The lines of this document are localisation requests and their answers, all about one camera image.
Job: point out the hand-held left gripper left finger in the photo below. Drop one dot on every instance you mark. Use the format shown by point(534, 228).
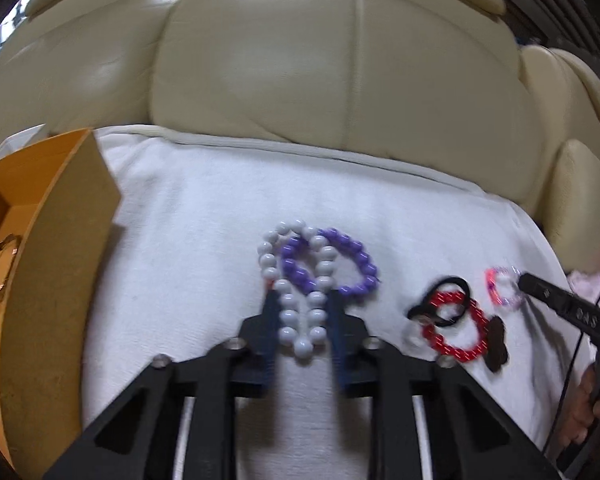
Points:
point(270, 332)

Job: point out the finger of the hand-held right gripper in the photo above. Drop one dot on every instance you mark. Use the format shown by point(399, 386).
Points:
point(560, 305)

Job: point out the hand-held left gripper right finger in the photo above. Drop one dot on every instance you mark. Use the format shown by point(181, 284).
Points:
point(339, 347)

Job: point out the orange cardboard box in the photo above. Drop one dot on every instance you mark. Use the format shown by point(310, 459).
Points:
point(55, 260)

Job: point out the person's right hand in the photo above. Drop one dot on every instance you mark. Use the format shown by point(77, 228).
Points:
point(580, 410)

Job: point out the dark brown hair clip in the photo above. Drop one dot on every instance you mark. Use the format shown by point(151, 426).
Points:
point(495, 345)

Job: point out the white fluffy blanket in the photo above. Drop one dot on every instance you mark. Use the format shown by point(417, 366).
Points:
point(190, 240)

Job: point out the cream leather sofa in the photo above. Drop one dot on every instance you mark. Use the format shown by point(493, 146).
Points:
point(300, 70)

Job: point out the white box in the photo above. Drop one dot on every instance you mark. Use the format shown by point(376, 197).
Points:
point(17, 142)

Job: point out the window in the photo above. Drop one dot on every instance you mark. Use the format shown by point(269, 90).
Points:
point(15, 15)

